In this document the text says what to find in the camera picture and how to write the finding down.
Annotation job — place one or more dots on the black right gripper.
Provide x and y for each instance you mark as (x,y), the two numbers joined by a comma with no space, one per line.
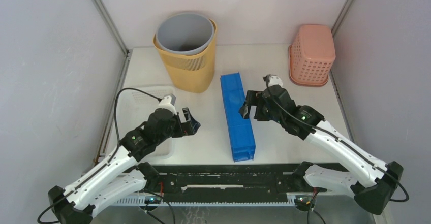
(252,99)

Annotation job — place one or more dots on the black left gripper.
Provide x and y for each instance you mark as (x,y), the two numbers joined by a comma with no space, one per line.
(189,128)

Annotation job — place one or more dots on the blue compartment tray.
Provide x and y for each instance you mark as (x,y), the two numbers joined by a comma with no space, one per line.
(241,136)

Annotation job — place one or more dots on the white perforated plastic basket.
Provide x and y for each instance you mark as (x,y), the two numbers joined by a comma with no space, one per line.
(133,108)

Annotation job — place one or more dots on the pink perforated plastic basket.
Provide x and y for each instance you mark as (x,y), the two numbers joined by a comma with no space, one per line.
(311,55)

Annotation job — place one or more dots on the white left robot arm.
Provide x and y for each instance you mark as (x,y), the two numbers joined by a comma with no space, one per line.
(121,172)

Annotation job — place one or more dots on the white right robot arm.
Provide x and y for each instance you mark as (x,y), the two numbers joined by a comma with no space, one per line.
(370,181)

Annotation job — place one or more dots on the yellow ribbed waste bin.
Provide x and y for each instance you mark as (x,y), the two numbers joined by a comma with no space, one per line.
(193,73)

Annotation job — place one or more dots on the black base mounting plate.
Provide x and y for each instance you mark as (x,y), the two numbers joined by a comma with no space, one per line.
(229,184)

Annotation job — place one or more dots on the grey inner bin liner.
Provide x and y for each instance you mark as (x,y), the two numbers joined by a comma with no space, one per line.
(185,33)

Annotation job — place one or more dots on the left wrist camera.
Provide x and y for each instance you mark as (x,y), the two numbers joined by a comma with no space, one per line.
(168,102)

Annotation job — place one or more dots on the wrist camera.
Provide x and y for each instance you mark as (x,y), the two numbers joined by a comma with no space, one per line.
(168,102)
(272,80)

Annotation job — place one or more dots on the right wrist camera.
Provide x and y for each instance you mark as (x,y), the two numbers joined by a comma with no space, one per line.
(272,80)

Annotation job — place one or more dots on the aluminium frame rail left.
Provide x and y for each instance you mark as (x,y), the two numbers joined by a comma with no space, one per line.
(112,71)

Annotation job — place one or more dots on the aluminium frame rail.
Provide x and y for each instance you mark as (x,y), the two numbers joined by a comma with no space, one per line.
(112,71)
(337,25)

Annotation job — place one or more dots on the aluminium frame rail right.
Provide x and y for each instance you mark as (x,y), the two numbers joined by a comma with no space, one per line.
(337,25)

